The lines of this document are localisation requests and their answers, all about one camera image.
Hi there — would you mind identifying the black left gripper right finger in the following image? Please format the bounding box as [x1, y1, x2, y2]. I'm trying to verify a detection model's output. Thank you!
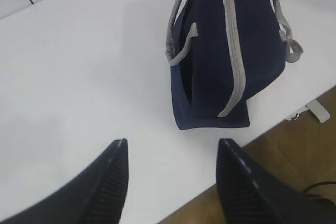
[216, 138, 335, 223]

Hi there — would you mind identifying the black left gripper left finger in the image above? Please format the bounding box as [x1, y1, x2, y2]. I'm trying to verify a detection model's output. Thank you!
[3, 138, 129, 223]

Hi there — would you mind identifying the navy blue insulated lunch bag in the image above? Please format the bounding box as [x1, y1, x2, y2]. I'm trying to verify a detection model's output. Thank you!
[166, 0, 303, 130]

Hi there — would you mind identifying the white table leg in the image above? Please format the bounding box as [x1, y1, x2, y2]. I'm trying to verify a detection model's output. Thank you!
[306, 99, 331, 123]

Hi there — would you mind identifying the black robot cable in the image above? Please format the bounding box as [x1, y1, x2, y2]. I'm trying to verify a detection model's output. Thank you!
[301, 180, 336, 196]

